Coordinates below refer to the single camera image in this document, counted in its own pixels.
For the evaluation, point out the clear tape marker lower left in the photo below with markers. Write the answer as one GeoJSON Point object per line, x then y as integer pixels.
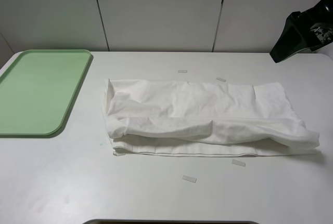
{"type": "Point", "coordinates": [118, 154]}

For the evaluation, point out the clear tape marker lower right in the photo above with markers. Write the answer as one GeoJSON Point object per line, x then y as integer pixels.
{"type": "Point", "coordinates": [238, 163]}

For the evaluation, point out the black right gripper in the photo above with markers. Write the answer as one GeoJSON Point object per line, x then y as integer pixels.
{"type": "Point", "coordinates": [310, 29]}

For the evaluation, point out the clear tape marker bottom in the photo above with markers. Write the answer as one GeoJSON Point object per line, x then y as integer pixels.
{"type": "Point", "coordinates": [190, 179]}

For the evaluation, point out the light green plastic tray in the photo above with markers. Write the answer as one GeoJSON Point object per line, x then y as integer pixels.
{"type": "Point", "coordinates": [38, 90]}

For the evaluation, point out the clear tape marker upper right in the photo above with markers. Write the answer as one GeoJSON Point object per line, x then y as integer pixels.
{"type": "Point", "coordinates": [220, 79]}

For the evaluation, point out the white short sleeve t-shirt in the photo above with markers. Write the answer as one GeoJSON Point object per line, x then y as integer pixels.
{"type": "Point", "coordinates": [179, 118]}

